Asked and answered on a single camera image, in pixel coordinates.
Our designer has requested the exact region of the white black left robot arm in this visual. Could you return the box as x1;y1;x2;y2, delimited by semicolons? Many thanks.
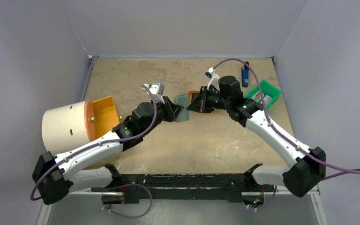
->
30;94;189;205

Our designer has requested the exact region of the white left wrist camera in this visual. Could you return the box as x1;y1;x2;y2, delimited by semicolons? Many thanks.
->
143;82;165;103

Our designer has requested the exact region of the white cylinder container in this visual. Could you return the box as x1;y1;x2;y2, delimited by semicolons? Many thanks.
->
41;101;96;154

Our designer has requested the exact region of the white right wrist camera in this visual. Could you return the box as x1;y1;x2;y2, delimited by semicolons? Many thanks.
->
205;67;220;91

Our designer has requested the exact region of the black aluminium base frame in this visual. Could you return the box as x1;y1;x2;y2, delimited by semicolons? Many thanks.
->
45;163;320;206

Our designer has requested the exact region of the green plastic bin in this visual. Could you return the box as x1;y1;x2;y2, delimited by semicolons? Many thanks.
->
246;80;281;109

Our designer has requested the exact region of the tan oval tray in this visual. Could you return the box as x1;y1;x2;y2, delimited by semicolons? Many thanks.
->
187;90;200;104

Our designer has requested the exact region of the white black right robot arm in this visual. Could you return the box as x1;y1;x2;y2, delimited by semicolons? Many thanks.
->
187;76;326;197

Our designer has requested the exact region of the yellow drawer box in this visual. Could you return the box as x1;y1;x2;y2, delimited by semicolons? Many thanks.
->
92;96;121;139

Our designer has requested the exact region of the grey-green card holder wallet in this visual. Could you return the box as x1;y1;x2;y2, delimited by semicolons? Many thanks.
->
174;93;189;123

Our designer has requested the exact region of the white red staple box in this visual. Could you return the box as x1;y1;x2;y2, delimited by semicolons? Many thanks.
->
263;94;272;106

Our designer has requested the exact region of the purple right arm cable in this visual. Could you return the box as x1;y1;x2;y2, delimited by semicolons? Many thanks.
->
212;59;360;212

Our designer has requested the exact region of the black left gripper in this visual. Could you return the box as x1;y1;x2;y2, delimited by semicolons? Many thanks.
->
142;96;183;136

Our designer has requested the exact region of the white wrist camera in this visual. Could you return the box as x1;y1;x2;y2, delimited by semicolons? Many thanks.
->
143;82;165;103
205;67;220;91

